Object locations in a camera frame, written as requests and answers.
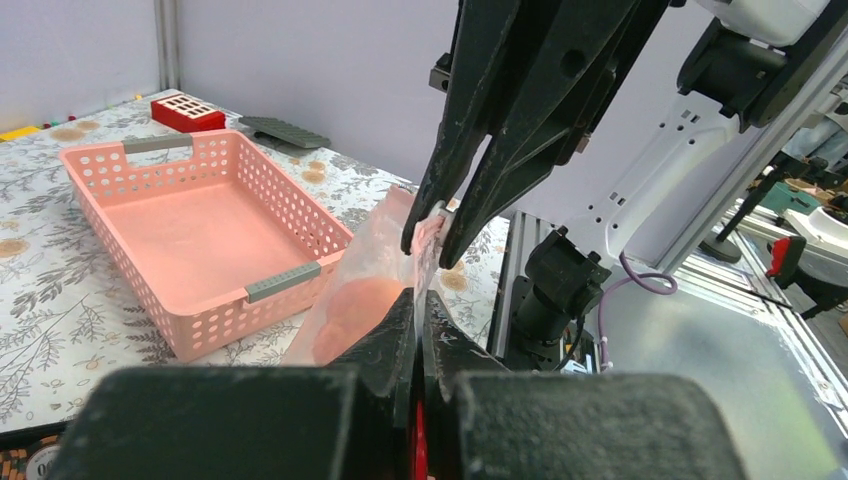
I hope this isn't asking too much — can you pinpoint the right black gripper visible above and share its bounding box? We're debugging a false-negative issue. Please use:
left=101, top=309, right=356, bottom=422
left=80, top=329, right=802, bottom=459
left=401, top=1, right=668, bottom=268

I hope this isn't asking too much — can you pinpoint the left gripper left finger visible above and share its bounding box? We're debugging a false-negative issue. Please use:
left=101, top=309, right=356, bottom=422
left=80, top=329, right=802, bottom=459
left=49, top=289, right=417, bottom=479

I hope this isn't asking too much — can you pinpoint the clear zip top bag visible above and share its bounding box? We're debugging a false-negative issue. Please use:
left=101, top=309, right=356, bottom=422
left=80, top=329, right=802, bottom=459
left=281, top=186, right=453, bottom=366

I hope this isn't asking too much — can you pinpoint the red toy window block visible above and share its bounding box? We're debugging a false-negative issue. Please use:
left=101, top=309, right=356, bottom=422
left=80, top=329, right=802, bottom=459
left=150, top=94, right=226, bottom=133

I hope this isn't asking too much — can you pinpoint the grey building baseplate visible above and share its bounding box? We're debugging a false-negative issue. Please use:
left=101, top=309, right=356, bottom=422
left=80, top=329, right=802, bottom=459
left=238, top=116, right=331, bottom=156

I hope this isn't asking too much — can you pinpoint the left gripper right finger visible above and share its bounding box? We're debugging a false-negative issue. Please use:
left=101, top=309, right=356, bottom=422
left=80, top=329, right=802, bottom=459
left=422, top=292, right=747, bottom=479

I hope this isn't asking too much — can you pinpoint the yellow brick back edge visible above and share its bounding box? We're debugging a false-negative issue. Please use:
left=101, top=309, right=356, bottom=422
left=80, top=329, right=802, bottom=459
left=0, top=126, right=41, bottom=143

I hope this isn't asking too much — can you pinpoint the orange toy peach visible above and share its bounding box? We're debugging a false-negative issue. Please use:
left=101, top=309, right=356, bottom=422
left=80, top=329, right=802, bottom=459
left=312, top=276, right=405, bottom=365

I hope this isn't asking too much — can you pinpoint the floral tablecloth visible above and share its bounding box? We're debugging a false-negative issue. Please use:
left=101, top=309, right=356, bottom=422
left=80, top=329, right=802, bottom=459
left=1, top=90, right=509, bottom=433

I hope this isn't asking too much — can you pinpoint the black poker chip case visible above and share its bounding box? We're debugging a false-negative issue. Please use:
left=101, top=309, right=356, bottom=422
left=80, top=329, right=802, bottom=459
left=1, top=435, right=60, bottom=480

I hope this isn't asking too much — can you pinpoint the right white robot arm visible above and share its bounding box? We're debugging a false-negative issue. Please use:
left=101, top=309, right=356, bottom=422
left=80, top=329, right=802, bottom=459
left=400, top=0, right=847, bottom=370

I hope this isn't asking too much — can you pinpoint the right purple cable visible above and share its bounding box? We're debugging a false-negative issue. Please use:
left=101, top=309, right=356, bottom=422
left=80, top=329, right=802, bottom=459
left=596, top=251, right=680, bottom=372

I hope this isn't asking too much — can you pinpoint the pink plastic basket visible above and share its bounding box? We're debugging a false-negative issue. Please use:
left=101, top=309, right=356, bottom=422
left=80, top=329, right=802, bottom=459
left=59, top=129, right=352, bottom=362

